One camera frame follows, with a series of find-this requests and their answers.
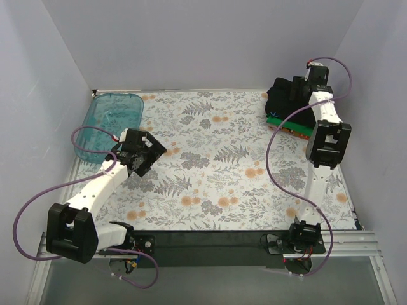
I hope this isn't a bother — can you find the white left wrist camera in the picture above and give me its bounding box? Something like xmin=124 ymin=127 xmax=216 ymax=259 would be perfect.
xmin=118 ymin=128 xmax=132 ymax=143

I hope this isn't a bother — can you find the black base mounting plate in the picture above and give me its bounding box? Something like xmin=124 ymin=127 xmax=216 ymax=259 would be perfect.
xmin=98 ymin=230 xmax=325 ymax=269

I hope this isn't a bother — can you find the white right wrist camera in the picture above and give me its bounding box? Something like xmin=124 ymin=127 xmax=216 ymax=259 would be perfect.
xmin=305 ymin=60 xmax=324 ymax=79

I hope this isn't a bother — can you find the teal transparent plastic tray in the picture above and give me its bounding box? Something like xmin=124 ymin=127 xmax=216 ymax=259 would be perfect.
xmin=76 ymin=93 xmax=144 ymax=152

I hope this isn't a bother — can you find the orange patterned folded t-shirt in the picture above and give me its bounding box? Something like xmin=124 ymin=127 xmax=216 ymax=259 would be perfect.
xmin=268 ymin=125 xmax=310 ymax=140

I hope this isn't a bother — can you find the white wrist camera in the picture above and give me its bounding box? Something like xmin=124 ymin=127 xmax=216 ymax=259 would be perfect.
xmin=118 ymin=128 xmax=132 ymax=143
xmin=305 ymin=60 xmax=324 ymax=79

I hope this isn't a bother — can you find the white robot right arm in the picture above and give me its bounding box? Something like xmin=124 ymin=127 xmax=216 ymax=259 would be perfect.
xmin=287 ymin=61 xmax=352 ymax=253

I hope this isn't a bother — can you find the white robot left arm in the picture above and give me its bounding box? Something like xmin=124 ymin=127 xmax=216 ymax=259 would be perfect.
xmin=45 ymin=128 xmax=167 ymax=263

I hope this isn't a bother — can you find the black t-shirt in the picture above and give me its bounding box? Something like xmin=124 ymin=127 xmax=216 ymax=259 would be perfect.
xmin=265 ymin=78 xmax=308 ymax=120

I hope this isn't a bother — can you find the green folded t-shirt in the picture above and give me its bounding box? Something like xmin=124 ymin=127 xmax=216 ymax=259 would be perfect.
xmin=266 ymin=116 xmax=313 ymax=137

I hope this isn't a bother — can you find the floral patterned table mat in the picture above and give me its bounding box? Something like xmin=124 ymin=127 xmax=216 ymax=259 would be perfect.
xmin=59 ymin=90 xmax=357 ymax=234

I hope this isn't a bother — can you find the aluminium frame rail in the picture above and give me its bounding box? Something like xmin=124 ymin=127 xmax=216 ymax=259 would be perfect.
xmin=27 ymin=230 xmax=396 ymax=304

